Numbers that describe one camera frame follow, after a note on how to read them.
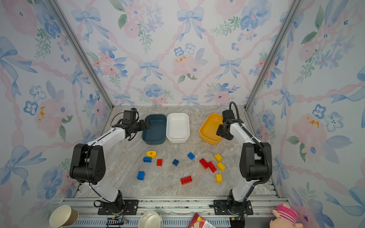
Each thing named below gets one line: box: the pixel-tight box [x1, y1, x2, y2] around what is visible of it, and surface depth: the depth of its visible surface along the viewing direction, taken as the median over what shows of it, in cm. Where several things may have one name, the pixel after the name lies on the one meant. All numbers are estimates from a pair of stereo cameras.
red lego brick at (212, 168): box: [207, 161, 218, 174], surface depth 87 cm
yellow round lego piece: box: [146, 150, 158, 159], surface depth 93 cm
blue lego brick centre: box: [187, 152, 196, 161], surface depth 94 cm
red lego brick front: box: [180, 175, 193, 186], surface depth 84 cm
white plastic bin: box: [165, 112, 191, 144], surface depth 106 cm
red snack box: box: [188, 212, 217, 228], surface depth 68 cm
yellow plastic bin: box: [199, 113, 223, 145], surface depth 108 cm
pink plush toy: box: [269, 203, 304, 228], surface depth 68 cm
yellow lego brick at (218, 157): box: [214, 153, 223, 163], surface depth 92 cm
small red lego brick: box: [156, 158, 164, 167], surface depth 91 cm
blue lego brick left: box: [143, 156, 152, 163], surface depth 92 cm
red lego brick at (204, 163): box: [199, 157, 210, 170], surface depth 90 cm
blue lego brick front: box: [136, 171, 146, 181], surface depth 85 cm
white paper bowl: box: [138, 210, 161, 228], surface depth 71 cm
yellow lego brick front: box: [215, 173, 223, 183], surface depth 83 cm
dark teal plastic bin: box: [141, 114, 167, 145], surface depth 104 cm
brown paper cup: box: [49, 204, 80, 228], surface depth 68 cm
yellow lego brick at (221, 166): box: [216, 161, 227, 172], surface depth 90 cm
